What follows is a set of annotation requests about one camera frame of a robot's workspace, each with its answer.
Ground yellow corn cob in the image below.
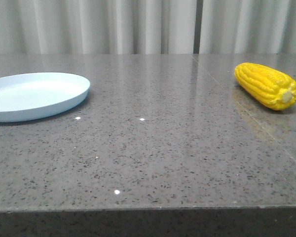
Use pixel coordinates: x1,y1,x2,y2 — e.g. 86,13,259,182
234,62,296,111

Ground light blue plate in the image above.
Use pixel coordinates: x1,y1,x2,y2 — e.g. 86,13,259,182
0,72,90,122

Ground white pleated curtain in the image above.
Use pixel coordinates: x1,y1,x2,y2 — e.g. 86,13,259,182
0,0,296,54

